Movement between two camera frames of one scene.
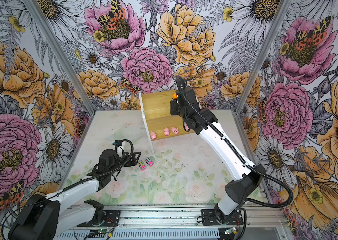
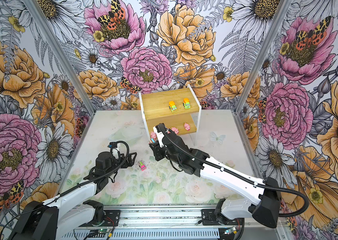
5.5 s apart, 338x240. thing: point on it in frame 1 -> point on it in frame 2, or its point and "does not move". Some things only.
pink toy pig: x=153 y=135 does not move
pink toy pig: x=186 y=126 does not move
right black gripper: x=173 y=110 -> x=156 y=150
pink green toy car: x=142 y=166 does not move
